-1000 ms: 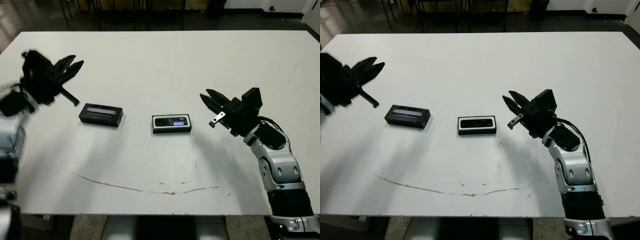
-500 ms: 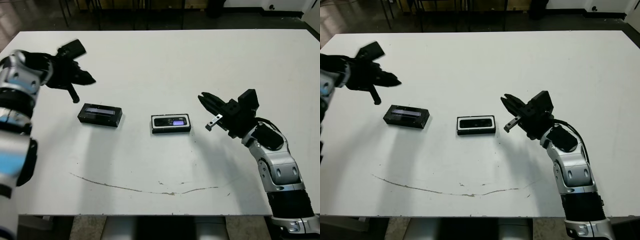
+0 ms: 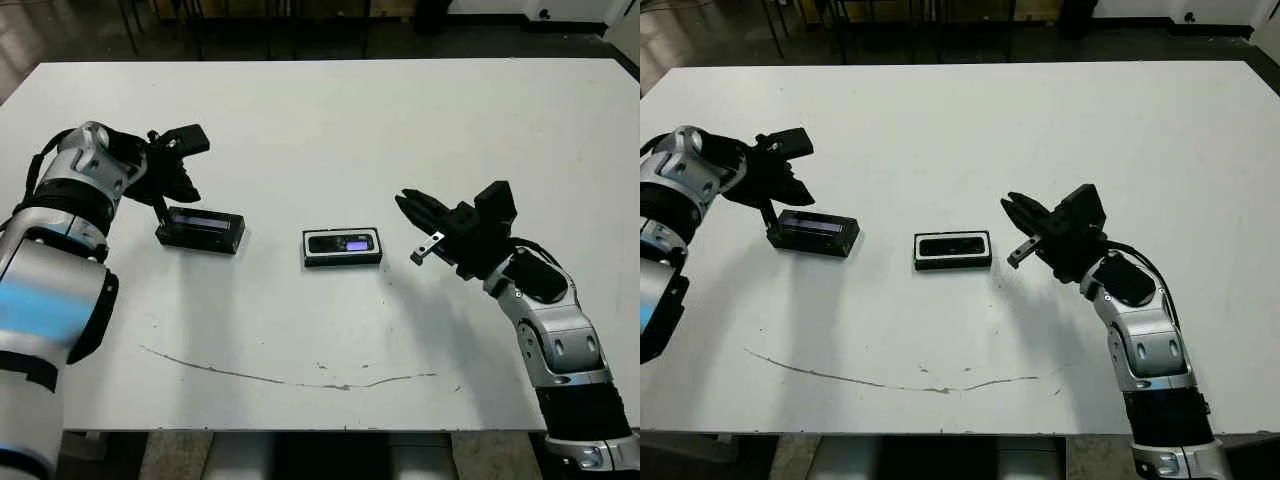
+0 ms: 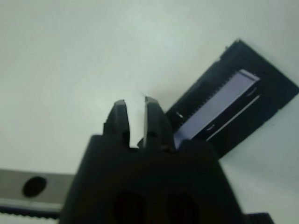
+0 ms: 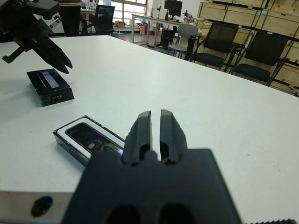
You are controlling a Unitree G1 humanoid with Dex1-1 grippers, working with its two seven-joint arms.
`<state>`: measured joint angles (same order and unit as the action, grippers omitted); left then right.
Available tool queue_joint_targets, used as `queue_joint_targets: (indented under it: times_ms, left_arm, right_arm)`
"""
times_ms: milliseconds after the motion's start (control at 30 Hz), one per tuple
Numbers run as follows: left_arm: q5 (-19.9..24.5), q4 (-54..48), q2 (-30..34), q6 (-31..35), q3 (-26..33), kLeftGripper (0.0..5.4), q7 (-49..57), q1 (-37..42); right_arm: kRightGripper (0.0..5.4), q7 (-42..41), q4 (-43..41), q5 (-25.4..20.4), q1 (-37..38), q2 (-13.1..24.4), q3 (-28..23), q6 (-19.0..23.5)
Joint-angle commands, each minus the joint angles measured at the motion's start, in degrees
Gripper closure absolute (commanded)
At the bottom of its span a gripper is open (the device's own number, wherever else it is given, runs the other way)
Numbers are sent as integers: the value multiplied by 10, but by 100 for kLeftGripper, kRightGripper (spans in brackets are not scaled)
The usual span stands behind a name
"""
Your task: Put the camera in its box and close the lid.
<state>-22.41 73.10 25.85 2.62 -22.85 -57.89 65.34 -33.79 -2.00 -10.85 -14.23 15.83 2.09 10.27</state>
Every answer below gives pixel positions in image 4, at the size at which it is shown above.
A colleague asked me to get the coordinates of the black box lid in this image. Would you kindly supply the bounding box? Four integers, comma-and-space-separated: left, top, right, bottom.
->
164, 38, 299, 162

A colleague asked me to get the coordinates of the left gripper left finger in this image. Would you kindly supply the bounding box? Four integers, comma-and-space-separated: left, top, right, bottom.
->
102, 99, 131, 149

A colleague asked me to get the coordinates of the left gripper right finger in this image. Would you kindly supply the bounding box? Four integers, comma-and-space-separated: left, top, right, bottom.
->
141, 96, 176, 153

